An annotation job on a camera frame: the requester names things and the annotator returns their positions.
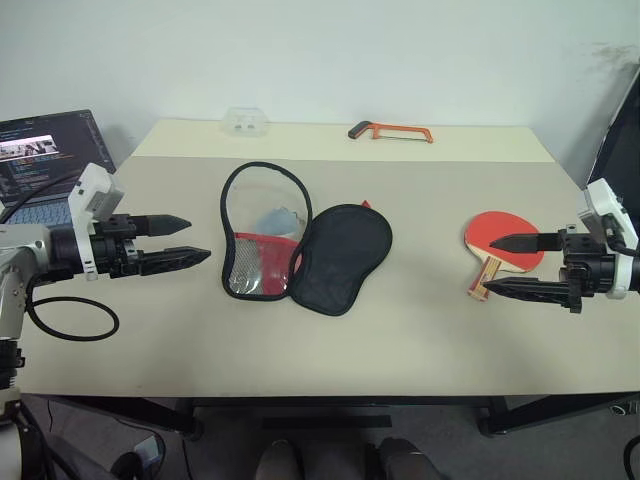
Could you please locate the silver robot torso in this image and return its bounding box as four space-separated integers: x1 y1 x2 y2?
0 389 25 480

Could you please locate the open laptop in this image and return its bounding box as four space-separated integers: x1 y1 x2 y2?
0 108 117 226

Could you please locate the orange hacksaw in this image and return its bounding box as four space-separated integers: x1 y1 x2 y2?
348 120 434 145

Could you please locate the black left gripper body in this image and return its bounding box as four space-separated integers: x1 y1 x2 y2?
89 213 145 280

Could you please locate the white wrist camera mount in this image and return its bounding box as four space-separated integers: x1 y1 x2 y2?
577 177 640 301
67 162 125 281

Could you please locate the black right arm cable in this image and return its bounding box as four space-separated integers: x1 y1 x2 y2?
602 212 640 259

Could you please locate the clear plastic box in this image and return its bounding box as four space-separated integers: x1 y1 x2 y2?
221 105 270 139

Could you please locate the red table tennis paddle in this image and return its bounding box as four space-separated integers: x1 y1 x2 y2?
463 210 546 303

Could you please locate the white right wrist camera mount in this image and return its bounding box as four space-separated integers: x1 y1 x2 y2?
577 177 640 301

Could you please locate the black table frame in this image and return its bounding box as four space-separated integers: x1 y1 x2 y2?
22 392 640 441

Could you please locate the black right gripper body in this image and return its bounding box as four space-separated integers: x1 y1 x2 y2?
557 227 620 315

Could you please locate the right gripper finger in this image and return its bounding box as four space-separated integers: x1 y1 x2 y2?
483 276 572 308
488 231 562 254

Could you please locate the black clear paddle case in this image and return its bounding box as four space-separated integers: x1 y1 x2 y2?
218 160 394 317

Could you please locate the dark rounded shape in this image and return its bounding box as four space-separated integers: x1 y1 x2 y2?
377 436 444 480
109 451 147 480
256 439 303 480

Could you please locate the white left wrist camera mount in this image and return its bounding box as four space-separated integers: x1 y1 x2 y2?
67 162 125 281

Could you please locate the black monitor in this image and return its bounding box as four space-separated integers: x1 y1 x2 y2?
584 62 640 211

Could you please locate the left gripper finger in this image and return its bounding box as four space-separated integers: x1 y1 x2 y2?
137 246 212 277
130 214 192 239

